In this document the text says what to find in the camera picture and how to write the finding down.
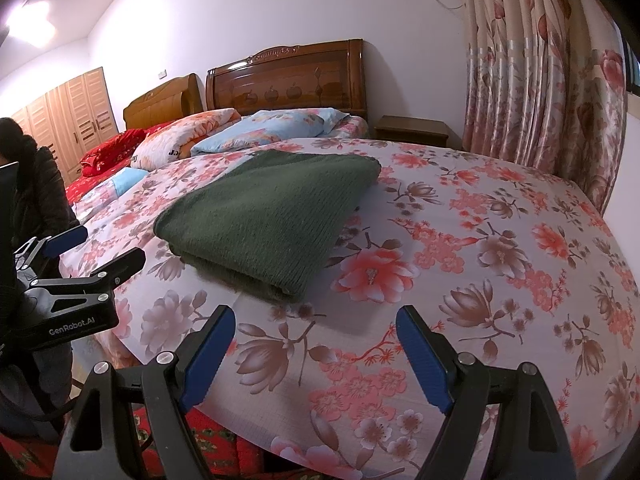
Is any window with white grille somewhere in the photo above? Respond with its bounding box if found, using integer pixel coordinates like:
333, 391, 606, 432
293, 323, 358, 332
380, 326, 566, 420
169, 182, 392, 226
620, 34, 640, 119

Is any orange floral folded blanket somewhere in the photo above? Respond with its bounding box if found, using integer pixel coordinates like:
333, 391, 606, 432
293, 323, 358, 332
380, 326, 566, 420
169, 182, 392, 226
130, 108, 241, 171

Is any red floral bedding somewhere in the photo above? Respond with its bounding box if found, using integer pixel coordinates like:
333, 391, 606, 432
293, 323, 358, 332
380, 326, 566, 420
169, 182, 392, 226
65, 122, 171, 205

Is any light wooden headboard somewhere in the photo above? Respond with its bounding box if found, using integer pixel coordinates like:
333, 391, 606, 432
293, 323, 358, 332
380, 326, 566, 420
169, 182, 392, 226
122, 74, 203, 129

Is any green knit sweater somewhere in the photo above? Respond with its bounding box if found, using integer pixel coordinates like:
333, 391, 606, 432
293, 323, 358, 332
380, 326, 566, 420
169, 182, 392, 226
153, 150, 381, 302

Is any pink checked blue pillow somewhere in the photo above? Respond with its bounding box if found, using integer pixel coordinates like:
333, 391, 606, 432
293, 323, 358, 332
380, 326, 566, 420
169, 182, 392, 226
72, 167, 148, 224

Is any pink floral quilt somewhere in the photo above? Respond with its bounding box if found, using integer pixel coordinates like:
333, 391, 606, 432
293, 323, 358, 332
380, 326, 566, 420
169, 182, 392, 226
61, 139, 639, 479

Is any dark wooden headboard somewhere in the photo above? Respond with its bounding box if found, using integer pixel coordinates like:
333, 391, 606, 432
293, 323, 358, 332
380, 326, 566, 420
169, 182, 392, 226
205, 39, 368, 119

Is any person in dark jacket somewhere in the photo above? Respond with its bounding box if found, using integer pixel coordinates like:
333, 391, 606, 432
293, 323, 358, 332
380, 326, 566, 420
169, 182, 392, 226
0, 116, 82, 443

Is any light blue floral pillow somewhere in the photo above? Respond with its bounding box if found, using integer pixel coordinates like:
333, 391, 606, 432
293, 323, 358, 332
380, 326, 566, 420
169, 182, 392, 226
191, 107, 348, 156

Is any beige louvered wardrobe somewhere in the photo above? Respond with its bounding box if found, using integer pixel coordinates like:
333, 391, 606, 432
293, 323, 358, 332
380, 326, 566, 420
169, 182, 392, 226
11, 67, 118, 186

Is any pink floral curtain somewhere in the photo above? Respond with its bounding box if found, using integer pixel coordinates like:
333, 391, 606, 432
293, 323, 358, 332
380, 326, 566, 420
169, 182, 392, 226
462, 0, 627, 211

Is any dark wooden nightstand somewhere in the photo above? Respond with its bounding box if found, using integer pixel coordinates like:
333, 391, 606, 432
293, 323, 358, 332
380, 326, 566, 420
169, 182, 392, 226
372, 115, 452, 148

